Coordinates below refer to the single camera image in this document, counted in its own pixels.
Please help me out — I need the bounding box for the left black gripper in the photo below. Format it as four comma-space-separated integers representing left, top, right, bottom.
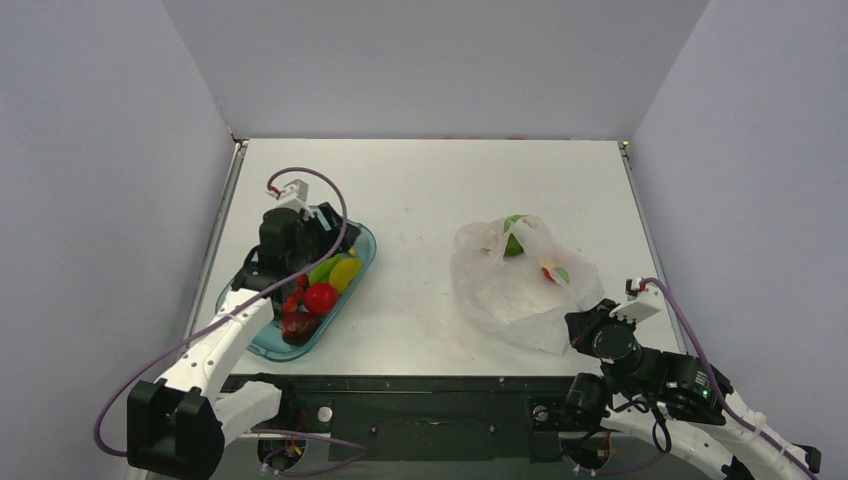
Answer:
288, 203, 359, 272

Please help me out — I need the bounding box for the yellow fake lemon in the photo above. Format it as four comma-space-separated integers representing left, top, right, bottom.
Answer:
327, 257, 364, 295

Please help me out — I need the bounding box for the red fake apple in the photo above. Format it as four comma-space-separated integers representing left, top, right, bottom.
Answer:
303, 283, 340, 316

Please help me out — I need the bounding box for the dark red fake plum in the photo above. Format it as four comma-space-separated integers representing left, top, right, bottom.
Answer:
280, 311, 322, 346

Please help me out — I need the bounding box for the clear plastic bag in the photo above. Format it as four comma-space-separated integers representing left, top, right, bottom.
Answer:
449, 214, 605, 356

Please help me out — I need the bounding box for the green orange fake mango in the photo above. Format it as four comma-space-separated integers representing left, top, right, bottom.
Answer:
504, 234, 524, 258

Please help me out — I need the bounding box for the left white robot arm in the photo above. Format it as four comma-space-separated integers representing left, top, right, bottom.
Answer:
126, 201, 348, 479

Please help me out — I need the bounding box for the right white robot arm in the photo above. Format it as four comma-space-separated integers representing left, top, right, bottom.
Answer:
563, 292, 821, 479

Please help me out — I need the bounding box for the red fake berry cluster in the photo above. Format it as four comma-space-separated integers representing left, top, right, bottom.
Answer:
281, 274, 309, 315

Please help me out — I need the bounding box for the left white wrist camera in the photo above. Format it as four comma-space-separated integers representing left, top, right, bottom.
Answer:
268, 179, 314, 219

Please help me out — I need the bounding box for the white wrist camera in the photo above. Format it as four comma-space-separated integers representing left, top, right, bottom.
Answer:
609, 277, 664, 325
268, 179, 314, 219

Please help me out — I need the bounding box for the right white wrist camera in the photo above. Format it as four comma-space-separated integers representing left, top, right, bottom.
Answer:
609, 277, 664, 325

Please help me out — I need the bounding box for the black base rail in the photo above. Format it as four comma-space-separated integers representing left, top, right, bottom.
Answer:
222, 373, 602, 462

